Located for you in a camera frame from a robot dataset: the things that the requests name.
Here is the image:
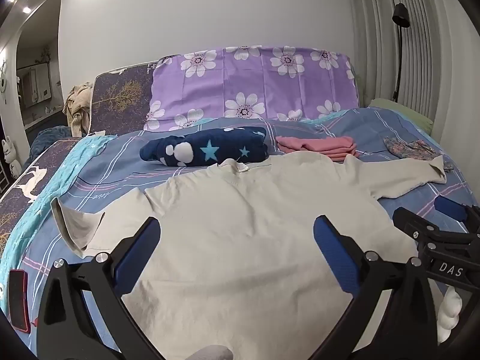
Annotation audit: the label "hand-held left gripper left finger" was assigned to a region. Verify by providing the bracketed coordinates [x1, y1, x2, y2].
[35, 216, 166, 360]

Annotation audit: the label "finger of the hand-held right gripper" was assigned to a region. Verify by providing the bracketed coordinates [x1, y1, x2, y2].
[392, 206, 456, 241]
[434, 196, 480, 235]

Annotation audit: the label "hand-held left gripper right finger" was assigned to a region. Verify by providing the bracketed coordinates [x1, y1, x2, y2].
[313, 215, 447, 360]

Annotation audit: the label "cream long-sleeve shirt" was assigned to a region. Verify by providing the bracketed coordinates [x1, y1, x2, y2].
[50, 154, 449, 360]

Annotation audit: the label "pink folded clothes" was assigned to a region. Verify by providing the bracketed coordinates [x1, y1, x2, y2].
[275, 135, 361, 160]

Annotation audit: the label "navy star print clothes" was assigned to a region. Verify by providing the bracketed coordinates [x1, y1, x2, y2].
[139, 125, 271, 167]

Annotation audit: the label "beige bundled clothes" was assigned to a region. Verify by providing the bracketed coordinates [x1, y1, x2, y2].
[62, 82, 94, 137]

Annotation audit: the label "person's right hand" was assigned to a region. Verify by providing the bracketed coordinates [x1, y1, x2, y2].
[436, 286, 464, 344]

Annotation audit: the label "floral print small garment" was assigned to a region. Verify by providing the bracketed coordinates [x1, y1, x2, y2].
[382, 136, 452, 169]

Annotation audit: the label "teal blanket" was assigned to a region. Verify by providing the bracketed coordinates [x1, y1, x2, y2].
[0, 135, 113, 271]

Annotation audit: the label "green pillow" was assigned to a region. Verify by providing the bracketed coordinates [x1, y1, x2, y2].
[365, 97, 436, 130]

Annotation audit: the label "red phone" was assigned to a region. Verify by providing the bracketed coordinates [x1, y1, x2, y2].
[8, 269, 31, 334]

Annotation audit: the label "dark deer print mattress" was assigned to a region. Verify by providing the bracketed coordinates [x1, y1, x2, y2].
[0, 139, 89, 241]

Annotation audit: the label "dark tree print cushion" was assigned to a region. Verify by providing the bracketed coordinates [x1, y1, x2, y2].
[87, 60, 160, 136]

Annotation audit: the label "white cat figurine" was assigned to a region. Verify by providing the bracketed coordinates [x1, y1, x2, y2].
[0, 138, 21, 179]

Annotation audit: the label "white curtain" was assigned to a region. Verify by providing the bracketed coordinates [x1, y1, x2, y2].
[347, 0, 480, 136]

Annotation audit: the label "black floor lamp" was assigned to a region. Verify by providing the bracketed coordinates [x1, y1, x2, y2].
[391, 3, 411, 103]

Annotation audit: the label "purple floral pillow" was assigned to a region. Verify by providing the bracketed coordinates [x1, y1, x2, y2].
[144, 45, 361, 132]

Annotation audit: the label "arched wall mirror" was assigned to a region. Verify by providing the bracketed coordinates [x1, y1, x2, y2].
[0, 0, 62, 166]

